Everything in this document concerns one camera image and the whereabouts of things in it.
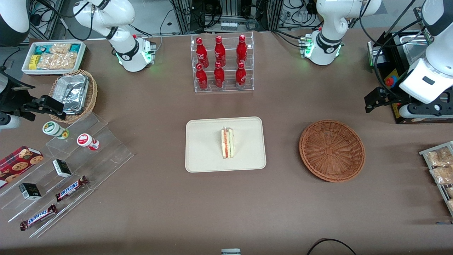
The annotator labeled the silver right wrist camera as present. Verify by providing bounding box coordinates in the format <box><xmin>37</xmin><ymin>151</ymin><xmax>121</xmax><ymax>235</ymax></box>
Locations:
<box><xmin>0</xmin><ymin>113</ymin><xmax>21</xmax><ymax>130</ymax></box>

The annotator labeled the red lid yogurt cup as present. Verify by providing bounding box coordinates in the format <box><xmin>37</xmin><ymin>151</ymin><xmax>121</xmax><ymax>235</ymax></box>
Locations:
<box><xmin>77</xmin><ymin>133</ymin><xmax>100</xmax><ymax>151</ymax></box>

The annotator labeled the green lid yogurt cup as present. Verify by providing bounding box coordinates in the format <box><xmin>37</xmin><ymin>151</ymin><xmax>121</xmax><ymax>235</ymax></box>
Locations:
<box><xmin>42</xmin><ymin>121</ymin><xmax>69</xmax><ymax>140</ymax></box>

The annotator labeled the small black carton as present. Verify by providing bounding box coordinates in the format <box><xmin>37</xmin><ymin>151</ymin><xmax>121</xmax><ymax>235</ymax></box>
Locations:
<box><xmin>18</xmin><ymin>183</ymin><xmax>42</xmax><ymax>200</ymax></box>
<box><xmin>52</xmin><ymin>159</ymin><xmax>72</xmax><ymax>178</ymax></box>

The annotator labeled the cream rectangular tray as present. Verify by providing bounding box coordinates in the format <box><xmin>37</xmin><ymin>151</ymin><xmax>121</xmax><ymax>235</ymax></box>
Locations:
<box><xmin>185</xmin><ymin>117</ymin><xmax>266</xmax><ymax>173</ymax></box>

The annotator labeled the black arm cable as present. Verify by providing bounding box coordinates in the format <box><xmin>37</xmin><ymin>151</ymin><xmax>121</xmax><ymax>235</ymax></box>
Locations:
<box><xmin>359</xmin><ymin>0</ymin><xmax>430</xmax><ymax>103</ymax></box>

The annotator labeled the aluminium profile frame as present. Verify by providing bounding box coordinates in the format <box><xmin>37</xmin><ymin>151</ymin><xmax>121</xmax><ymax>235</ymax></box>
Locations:
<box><xmin>170</xmin><ymin>0</ymin><xmax>283</xmax><ymax>34</ymax></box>

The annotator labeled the round brown wicker basket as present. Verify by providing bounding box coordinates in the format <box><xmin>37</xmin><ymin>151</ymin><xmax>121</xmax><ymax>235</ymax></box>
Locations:
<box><xmin>299</xmin><ymin>120</ymin><xmax>366</xmax><ymax>182</ymax></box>

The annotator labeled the aluminium foil container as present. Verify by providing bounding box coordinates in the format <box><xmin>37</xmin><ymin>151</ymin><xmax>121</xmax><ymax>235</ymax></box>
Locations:
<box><xmin>53</xmin><ymin>74</ymin><xmax>89</xmax><ymax>115</ymax></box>

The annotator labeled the white rectangular snack bin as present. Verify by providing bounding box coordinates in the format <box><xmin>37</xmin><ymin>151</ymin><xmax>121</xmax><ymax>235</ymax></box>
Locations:
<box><xmin>21</xmin><ymin>41</ymin><xmax>86</xmax><ymax>76</ymax></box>

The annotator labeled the triangle sandwich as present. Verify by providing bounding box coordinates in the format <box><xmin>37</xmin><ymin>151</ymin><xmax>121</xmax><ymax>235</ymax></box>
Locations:
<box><xmin>221</xmin><ymin>127</ymin><xmax>235</xmax><ymax>159</ymax></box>

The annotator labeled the red cola bottle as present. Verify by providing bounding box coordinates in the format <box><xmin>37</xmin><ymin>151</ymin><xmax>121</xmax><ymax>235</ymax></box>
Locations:
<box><xmin>214</xmin><ymin>61</ymin><xmax>225</xmax><ymax>88</ymax></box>
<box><xmin>214</xmin><ymin>36</ymin><xmax>226</xmax><ymax>67</ymax></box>
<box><xmin>196</xmin><ymin>63</ymin><xmax>208</xmax><ymax>90</ymax></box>
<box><xmin>236</xmin><ymin>35</ymin><xmax>247</xmax><ymax>65</ymax></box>
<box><xmin>235</xmin><ymin>62</ymin><xmax>247</xmax><ymax>89</ymax></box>
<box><xmin>196</xmin><ymin>37</ymin><xmax>209</xmax><ymax>68</ymax></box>

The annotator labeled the light wicker basket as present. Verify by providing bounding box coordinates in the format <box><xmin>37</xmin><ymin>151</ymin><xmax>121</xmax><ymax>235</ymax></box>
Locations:
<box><xmin>49</xmin><ymin>69</ymin><xmax>98</xmax><ymax>124</ymax></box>

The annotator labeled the red cookie box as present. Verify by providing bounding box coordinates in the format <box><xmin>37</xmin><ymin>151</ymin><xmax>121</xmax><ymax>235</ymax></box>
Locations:
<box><xmin>0</xmin><ymin>146</ymin><xmax>44</xmax><ymax>188</ymax></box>

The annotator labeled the clear bag of crackers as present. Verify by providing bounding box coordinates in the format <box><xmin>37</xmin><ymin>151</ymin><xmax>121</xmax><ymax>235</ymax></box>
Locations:
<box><xmin>50</xmin><ymin>43</ymin><xmax>71</xmax><ymax>55</ymax></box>
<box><xmin>37</xmin><ymin>52</ymin><xmax>78</xmax><ymax>70</ymax></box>

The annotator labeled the black floor cable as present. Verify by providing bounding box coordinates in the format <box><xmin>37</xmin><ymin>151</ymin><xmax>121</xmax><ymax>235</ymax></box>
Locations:
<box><xmin>306</xmin><ymin>238</ymin><xmax>358</xmax><ymax>255</ymax></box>

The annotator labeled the clear acrylic bottle rack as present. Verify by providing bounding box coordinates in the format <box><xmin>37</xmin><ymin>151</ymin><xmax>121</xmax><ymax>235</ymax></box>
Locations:
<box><xmin>190</xmin><ymin>32</ymin><xmax>254</xmax><ymax>93</ymax></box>

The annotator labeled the black glass food warmer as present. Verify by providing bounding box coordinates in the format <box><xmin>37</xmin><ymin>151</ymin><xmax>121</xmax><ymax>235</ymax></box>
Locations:
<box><xmin>367</xmin><ymin>30</ymin><xmax>453</xmax><ymax>124</ymax></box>

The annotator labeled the snickers chocolate bar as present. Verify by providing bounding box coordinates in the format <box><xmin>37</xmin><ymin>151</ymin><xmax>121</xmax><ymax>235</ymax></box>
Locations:
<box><xmin>19</xmin><ymin>204</ymin><xmax>58</xmax><ymax>231</ymax></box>
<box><xmin>55</xmin><ymin>176</ymin><xmax>89</xmax><ymax>202</ymax></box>

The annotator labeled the clear acrylic step display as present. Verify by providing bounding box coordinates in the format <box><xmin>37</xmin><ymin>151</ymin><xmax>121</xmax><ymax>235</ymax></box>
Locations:
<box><xmin>0</xmin><ymin>113</ymin><xmax>134</xmax><ymax>238</ymax></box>

